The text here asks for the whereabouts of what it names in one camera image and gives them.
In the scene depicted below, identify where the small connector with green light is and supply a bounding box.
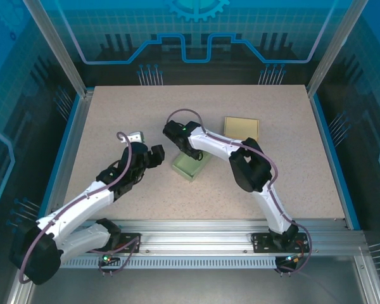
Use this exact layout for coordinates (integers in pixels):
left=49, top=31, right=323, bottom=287
left=101, top=250, right=121, bottom=265
left=277, top=253, right=307, bottom=267

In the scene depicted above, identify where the slotted aluminium cable duct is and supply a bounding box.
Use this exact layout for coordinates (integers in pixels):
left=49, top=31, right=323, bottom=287
left=37, top=256, right=279, bottom=270

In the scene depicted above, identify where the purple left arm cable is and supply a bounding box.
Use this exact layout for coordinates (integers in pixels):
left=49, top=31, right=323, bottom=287
left=18, top=131, right=143, bottom=284

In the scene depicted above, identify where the yellow paper box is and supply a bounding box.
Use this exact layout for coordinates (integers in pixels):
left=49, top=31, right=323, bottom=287
left=221, top=116, right=261, bottom=144

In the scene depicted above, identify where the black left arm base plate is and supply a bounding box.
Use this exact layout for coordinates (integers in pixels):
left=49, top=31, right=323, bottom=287
left=84, top=232, right=143, bottom=254

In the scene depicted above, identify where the aluminium lower frame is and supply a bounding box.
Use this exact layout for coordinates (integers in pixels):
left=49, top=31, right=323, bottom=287
left=6, top=246, right=380, bottom=304

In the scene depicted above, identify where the blue and aluminium side rail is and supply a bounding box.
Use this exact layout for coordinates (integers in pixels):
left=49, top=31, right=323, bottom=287
left=34, top=90, right=94, bottom=231
left=307, top=91, right=362, bottom=231

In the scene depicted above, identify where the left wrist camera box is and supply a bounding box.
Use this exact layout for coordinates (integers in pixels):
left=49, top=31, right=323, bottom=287
left=126, top=130, right=146, bottom=144

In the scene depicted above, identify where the aluminium corner post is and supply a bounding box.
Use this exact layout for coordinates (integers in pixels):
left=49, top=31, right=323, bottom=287
left=305, top=0, right=371, bottom=99
left=21, top=0, right=96, bottom=99

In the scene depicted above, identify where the aluminium mounting rail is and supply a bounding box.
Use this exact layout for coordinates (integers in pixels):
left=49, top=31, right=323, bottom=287
left=23, top=218, right=367, bottom=257

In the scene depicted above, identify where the green paper box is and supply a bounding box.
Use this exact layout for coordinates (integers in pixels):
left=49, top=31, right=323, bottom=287
left=172, top=151, right=212, bottom=184

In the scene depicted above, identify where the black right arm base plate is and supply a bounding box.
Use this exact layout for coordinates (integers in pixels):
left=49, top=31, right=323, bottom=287
left=251, top=232, right=311, bottom=254

